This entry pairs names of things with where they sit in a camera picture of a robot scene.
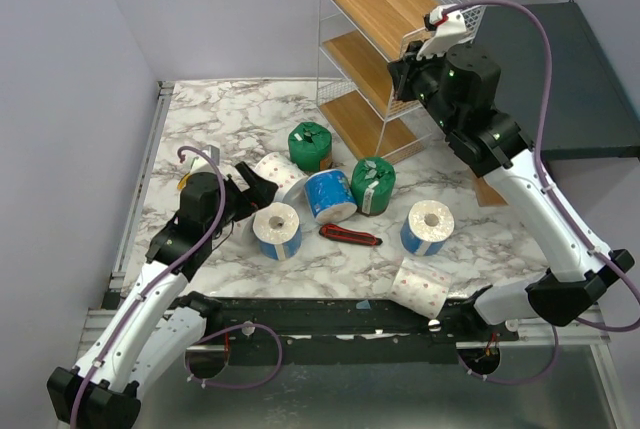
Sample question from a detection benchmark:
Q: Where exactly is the white wire wooden shelf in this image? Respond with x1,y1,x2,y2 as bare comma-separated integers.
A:
316,0,470,164

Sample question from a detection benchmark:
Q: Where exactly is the green roll back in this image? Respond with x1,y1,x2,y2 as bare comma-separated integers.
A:
288,122,333,173

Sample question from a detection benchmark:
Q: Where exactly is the green roll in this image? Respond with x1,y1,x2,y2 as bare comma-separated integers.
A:
288,122,333,173
351,157,396,216

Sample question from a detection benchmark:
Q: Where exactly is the green roll front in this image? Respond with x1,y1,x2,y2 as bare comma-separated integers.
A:
351,157,396,216

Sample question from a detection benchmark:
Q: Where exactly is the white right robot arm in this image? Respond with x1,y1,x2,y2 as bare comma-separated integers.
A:
387,41,635,341

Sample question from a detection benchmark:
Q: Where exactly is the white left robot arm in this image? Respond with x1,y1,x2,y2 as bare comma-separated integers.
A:
47,163,278,428

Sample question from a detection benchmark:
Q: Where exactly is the pink dotted roll left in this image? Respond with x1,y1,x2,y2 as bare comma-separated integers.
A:
234,215,256,245

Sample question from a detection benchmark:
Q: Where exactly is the pink dotted roll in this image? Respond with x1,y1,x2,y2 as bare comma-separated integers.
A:
387,258,452,319
254,152,308,204
234,215,256,245

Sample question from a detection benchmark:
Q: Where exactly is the pink dotted roll centre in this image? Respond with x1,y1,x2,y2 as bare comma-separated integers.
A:
254,152,308,204

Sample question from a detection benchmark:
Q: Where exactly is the blue roll standing left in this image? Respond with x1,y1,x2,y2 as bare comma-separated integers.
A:
253,202,302,261

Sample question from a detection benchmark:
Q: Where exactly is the blue roll standing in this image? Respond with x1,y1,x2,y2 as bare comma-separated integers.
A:
253,202,302,261
400,200,455,256

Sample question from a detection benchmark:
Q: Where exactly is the blue wrapped paper roll lying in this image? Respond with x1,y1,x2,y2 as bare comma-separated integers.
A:
304,169,357,225

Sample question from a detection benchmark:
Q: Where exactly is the red black utility knife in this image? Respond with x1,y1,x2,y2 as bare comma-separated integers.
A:
319,224,383,247

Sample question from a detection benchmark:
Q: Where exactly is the wooden board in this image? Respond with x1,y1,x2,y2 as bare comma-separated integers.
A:
471,174,507,207

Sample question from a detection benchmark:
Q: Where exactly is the blue roll standing right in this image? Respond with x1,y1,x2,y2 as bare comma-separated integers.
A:
400,200,455,256

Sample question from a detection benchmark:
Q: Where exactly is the dark green metal box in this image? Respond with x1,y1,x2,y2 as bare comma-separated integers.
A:
475,1,639,162

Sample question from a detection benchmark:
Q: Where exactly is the pink dotted roll front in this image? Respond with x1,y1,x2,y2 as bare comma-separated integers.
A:
387,258,452,319

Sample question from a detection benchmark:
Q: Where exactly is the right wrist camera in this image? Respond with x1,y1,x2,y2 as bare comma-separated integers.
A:
416,4,473,61

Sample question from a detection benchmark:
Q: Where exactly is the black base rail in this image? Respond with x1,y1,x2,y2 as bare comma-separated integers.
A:
176,297,518,369

